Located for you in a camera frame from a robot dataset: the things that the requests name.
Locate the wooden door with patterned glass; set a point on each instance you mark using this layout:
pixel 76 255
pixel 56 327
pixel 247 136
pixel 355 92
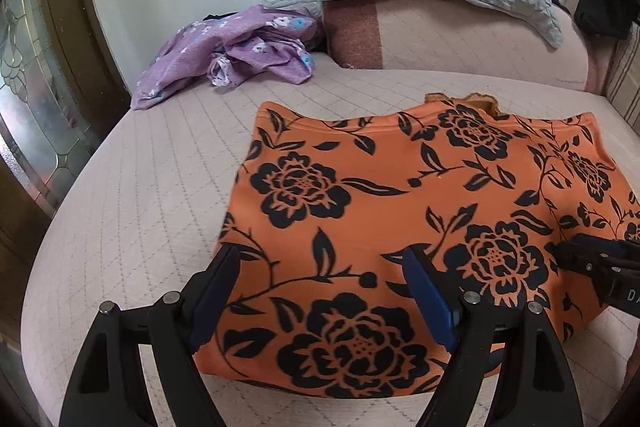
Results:
pixel 45 107

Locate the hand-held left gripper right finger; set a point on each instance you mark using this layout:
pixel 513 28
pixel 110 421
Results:
pixel 430 299

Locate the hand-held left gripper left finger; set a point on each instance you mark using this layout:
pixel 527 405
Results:
pixel 215 294

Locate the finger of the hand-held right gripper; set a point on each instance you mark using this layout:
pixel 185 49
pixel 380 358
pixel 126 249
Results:
pixel 595 252

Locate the orange black floral shirt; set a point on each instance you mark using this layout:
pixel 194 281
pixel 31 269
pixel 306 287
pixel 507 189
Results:
pixel 400 187

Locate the small black object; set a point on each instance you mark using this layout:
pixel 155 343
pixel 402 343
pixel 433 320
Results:
pixel 559 3

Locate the purple floral garment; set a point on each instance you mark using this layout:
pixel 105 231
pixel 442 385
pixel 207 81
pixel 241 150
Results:
pixel 240 42

